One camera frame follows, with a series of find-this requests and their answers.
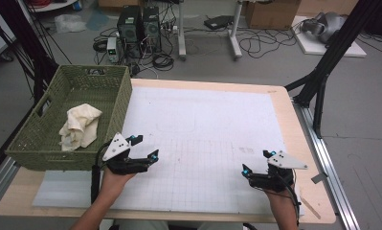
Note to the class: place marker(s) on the grey headset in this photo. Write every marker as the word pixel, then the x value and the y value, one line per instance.
pixel 325 25

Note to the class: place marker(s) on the white floor board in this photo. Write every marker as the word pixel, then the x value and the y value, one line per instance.
pixel 313 46

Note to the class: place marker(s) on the clear plastic bag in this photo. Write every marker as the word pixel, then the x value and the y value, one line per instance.
pixel 70 23

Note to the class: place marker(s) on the green woven basket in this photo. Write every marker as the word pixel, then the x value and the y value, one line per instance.
pixel 51 127

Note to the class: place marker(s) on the person's left hand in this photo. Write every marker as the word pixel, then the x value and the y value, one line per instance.
pixel 113 183

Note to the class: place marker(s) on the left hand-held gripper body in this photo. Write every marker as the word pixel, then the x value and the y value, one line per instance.
pixel 115 147

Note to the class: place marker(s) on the aluminium rail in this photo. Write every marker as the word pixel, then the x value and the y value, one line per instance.
pixel 0 182
pixel 332 179

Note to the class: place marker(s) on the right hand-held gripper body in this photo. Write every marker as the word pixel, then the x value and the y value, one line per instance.
pixel 286 162

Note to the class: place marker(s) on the white grid mat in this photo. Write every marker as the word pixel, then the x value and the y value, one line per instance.
pixel 198 127

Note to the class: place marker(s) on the thin wooden stick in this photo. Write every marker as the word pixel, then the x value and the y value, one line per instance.
pixel 310 207

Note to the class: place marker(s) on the white desk leg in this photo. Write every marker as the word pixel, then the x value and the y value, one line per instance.
pixel 181 32
pixel 235 35

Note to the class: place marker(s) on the small grey power supply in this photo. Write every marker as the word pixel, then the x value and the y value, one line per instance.
pixel 112 49

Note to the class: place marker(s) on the person's right hand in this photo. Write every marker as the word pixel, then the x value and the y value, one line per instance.
pixel 282 198

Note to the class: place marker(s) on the black computer tower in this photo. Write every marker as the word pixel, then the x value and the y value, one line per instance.
pixel 152 28
pixel 129 30

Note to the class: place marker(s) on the brown cardboard box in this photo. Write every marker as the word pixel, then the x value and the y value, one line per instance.
pixel 271 14

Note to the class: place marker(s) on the cream egg-print cloth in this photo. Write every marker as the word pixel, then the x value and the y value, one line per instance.
pixel 80 126

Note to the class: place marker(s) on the grey tape piece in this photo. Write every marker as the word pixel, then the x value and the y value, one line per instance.
pixel 319 178

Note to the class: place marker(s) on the black flat device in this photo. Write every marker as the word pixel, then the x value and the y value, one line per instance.
pixel 219 21

